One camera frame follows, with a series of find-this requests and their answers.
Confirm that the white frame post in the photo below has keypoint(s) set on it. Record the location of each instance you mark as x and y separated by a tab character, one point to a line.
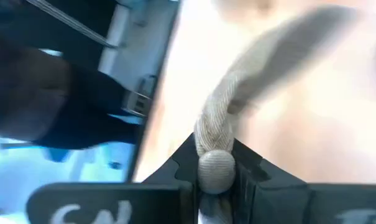
113	40

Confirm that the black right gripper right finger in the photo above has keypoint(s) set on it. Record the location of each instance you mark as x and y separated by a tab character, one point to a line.
299	205

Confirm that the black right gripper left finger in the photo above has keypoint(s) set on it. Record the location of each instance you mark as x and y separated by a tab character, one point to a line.
113	202

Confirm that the dark blurred chair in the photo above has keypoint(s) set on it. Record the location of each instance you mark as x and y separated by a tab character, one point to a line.
66	102

